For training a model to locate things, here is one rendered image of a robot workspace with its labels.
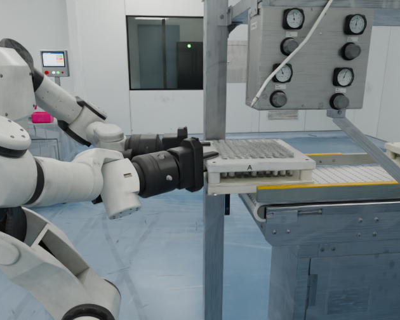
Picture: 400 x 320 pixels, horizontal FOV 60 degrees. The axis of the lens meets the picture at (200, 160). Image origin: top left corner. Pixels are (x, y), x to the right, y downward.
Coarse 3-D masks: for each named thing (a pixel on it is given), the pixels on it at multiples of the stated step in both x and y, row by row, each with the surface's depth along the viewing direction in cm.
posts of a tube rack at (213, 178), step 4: (300, 172) 80; (304, 172) 79; (308, 172) 79; (208, 176) 77; (212, 176) 77; (216, 176) 77; (300, 176) 80; (304, 176) 79; (308, 176) 79; (208, 180) 78; (212, 180) 77; (216, 180) 77; (308, 180) 79
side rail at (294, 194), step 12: (264, 192) 76; (276, 192) 77; (288, 192) 77; (300, 192) 77; (312, 192) 78; (324, 192) 78; (336, 192) 78; (348, 192) 79; (360, 192) 79; (372, 192) 79; (384, 192) 80; (396, 192) 80
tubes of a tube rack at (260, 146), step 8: (224, 144) 91; (232, 144) 90; (240, 144) 92; (248, 144) 91; (256, 144) 90; (264, 144) 90; (272, 144) 90; (232, 152) 82; (240, 152) 81; (248, 152) 84; (256, 152) 84; (264, 152) 82; (272, 152) 82; (280, 152) 82
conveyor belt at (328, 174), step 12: (324, 168) 104; (336, 168) 104; (348, 168) 104; (360, 168) 104; (372, 168) 104; (324, 180) 93; (336, 180) 93; (348, 180) 93; (360, 180) 93; (372, 180) 93; (384, 180) 93; (252, 204) 81; (264, 204) 79
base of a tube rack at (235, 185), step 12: (204, 180) 82; (228, 180) 79; (240, 180) 79; (252, 180) 79; (264, 180) 79; (276, 180) 79; (288, 180) 79; (300, 180) 79; (312, 180) 79; (216, 192) 77; (228, 192) 78; (240, 192) 78; (252, 192) 78
